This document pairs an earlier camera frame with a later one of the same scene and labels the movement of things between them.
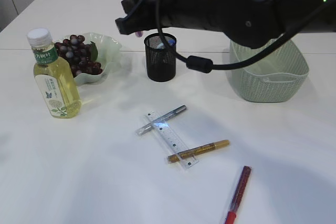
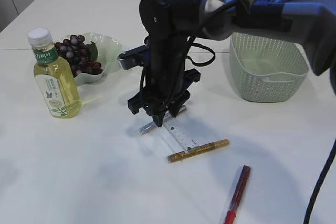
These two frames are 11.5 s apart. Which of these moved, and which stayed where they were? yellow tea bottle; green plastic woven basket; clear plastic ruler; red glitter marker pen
Moved: clear plastic ruler
Stayed: red glitter marker pen; green plastic woven basket; yellow tea bottle
